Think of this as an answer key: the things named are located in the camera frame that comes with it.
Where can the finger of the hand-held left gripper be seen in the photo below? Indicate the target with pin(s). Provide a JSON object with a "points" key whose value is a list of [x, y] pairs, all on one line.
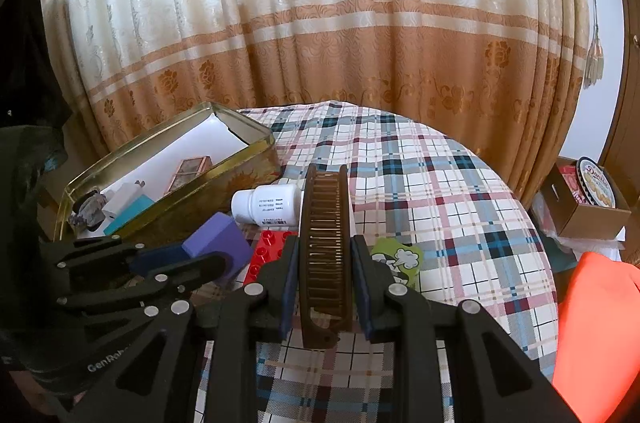
{"points": [[200, 268], [160, 259]]}

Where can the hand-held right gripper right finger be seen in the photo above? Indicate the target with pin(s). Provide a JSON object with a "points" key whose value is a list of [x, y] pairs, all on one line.
{"points": [[362, 283]]}

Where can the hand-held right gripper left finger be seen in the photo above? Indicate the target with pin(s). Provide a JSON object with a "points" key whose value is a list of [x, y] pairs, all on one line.
{"points": [[287, 283]]}

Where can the purple block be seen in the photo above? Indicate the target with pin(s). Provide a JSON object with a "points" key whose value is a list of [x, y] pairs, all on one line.
{"points": [[220, 238]]}

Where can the red toy brick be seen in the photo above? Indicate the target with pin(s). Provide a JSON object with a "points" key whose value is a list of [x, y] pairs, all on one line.
{"points": [[267, 253]]}

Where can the green toy block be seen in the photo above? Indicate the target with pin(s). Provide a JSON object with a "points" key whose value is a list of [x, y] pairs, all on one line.
{"points": [[400, 260]]}

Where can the brown comb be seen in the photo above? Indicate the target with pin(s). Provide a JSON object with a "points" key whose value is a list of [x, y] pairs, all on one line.
{"points": [[325, 253]]}

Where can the teal toy block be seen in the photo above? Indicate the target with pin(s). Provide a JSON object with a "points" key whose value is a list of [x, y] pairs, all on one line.
{"points": [[132, 210]]}

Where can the white charger plug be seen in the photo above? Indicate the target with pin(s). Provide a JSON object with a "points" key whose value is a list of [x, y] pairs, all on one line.
{"points": [[122, 198]]}

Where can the white pill bottle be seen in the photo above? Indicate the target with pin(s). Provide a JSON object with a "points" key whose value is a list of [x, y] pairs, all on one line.
{"points": [[265, 205]]}

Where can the small pink framed box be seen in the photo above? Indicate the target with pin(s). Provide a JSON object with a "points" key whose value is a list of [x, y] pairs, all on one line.
{"points": [[190, 173]]}

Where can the golden rectangular tin box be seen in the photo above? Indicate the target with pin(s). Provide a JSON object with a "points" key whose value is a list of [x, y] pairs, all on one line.
{"points": [[245, 173]]}

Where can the plaid tablecloth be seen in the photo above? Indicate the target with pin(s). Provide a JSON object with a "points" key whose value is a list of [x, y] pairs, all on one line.
{"points": [[425, 213]]}

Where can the white paper lining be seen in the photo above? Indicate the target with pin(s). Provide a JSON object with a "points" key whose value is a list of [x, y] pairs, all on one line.
{"points": [[165, 155]]}

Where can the dark hanging coat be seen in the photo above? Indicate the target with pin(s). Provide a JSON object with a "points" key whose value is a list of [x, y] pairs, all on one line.
{"points": [[25, 128]]}

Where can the red packet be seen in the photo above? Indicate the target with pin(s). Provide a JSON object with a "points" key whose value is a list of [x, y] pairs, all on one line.
{"points": [[570, 178]]}

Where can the cardboard box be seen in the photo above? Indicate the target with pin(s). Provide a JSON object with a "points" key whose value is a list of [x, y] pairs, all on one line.
{"points": [[590, 220]]}

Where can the orange cloth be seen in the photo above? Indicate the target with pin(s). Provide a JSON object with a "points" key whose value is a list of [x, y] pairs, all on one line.
{"points": [[600, 328]]}

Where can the round cookie tin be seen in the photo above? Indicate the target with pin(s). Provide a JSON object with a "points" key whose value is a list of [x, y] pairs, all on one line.
{"points": [[597, 180]]}

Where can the cream orange curtain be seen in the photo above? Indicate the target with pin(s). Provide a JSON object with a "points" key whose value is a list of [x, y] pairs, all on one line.
{"points": [[325, 3]]}

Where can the brown wooden door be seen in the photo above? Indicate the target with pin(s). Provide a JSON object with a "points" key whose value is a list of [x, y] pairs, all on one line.
{"points": [[625, 103]]}

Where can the curtain tieback tassel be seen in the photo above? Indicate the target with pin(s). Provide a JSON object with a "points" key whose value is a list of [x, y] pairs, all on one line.
{"points": [[595, 53]]}

